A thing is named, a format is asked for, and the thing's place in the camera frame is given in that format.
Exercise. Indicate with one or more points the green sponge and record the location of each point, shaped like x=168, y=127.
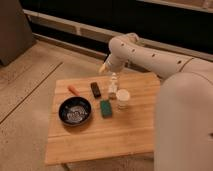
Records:
x=106, y=110

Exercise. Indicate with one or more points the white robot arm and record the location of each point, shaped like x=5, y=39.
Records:
x=183, y=119

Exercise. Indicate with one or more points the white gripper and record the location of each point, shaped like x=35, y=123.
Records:
x=113, y=64

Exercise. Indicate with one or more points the wooden board table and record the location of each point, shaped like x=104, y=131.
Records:
x=126, y=132

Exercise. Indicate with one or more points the clear plastic bottle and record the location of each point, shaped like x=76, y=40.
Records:
x=113, y=86

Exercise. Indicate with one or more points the black rectangular bar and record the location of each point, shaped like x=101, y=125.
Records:
x=95, y=89

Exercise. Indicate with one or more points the white lidded cup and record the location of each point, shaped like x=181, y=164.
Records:
x=123, y=97

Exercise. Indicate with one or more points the white wall rail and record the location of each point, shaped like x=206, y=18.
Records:
x=101, y=34

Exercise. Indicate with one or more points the dark cabinet corner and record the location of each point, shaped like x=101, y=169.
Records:
x=16, y=36

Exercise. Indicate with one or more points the black ceramic bowl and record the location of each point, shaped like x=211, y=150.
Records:
x=74, y=111

